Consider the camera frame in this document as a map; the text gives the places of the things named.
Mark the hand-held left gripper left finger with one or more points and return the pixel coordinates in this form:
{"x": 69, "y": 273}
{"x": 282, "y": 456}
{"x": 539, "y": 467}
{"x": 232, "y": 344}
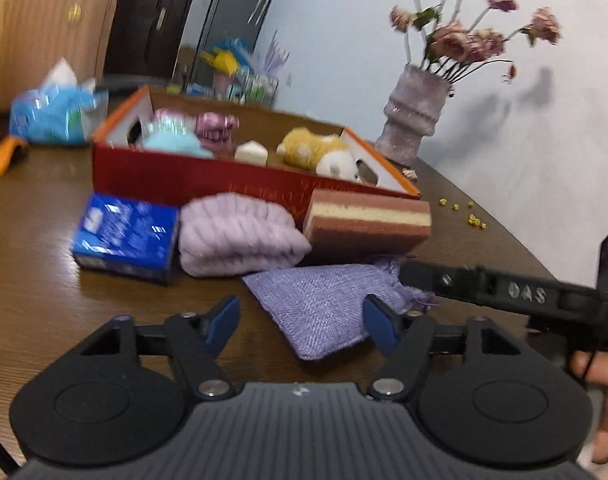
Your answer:
{"x": 223, "y": 322}

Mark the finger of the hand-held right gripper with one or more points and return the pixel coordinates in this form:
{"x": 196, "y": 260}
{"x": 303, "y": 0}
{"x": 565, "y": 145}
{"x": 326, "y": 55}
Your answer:
{"x": 474, "y": 285}

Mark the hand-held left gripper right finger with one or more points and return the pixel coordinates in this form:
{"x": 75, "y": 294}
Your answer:
{"x": 384, "y": 330}

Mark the purple fabric pouch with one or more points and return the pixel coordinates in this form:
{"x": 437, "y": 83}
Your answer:
{"x": 324, "y": 310}

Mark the red cardboard box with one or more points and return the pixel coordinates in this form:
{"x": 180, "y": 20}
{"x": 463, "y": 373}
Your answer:
{"x": 183, "y": 180}

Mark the white squishy block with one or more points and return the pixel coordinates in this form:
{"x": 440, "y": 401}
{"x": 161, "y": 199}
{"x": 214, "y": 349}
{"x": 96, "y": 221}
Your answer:
{"x": 251, "y": 152}

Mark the light blue plush pad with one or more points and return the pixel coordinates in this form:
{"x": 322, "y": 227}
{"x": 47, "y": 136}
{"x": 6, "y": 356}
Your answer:
{"x": 173, "y": 142}

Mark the alpaca plush toy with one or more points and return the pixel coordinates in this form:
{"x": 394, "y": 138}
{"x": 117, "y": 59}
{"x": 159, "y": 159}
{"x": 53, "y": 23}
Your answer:
{"x": 309, "y": 147}

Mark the pastel mesh bath puff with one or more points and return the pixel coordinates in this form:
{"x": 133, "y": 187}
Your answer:
{"x": 171, "y": 120}

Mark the scattered yellow crumbs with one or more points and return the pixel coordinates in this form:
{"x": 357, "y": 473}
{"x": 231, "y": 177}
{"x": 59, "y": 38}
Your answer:
{"x": 473, "y": 219}

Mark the lilac knit headband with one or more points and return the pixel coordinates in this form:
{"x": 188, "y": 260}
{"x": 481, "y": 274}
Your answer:
{"x": 233, "y": 235}

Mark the layered brown sponge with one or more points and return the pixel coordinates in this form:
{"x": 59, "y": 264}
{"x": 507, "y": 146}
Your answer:
{"x": 364, "y": 230}

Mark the blue packet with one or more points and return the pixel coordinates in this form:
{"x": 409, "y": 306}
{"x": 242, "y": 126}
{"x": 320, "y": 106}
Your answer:
{"x": 123, "y": 230}

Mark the pink ceramic vase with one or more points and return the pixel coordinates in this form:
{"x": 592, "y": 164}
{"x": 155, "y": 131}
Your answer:
{"x": 409, "y": 115}

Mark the bunch of dried roses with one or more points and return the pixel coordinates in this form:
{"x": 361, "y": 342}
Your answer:
{"x": 454, "y": 42}

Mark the yellow watering can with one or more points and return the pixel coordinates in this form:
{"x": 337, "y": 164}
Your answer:
{"x": 223, "y": 60}

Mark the blue tissue pack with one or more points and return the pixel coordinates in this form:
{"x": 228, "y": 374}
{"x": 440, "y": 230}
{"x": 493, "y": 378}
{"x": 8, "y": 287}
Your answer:
{"x": 48, "y": 115}

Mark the blue plastic item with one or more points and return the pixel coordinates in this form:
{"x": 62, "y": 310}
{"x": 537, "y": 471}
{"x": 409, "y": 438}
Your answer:
{"x": 238, "y": 50}

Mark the dark brown entrance door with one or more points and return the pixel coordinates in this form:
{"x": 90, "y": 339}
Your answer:
{"x": 143, "y": 20}

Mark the grey refrigerator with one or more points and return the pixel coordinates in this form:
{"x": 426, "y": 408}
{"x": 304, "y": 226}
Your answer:
{"x": 223, "y": 5}

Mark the peach suitcase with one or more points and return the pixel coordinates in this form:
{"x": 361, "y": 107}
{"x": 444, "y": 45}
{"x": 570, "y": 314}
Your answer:
{"x": 48, "y": 35}

